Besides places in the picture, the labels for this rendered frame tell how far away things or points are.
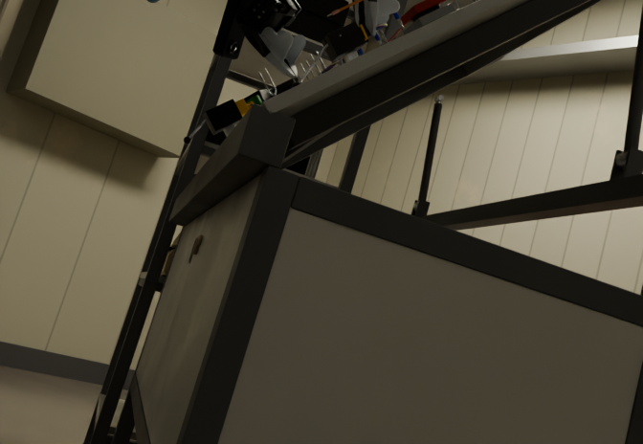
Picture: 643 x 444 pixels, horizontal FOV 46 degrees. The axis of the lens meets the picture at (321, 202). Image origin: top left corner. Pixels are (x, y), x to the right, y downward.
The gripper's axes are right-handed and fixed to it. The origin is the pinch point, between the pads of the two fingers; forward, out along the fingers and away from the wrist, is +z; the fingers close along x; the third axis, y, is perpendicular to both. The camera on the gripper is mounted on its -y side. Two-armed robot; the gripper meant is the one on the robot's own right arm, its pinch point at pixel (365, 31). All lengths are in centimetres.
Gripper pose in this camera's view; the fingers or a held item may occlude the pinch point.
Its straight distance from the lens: 131.6
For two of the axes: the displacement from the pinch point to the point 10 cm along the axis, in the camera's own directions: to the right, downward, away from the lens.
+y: 9.7, -0.3, 2.4
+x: -2.4, 0.8, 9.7
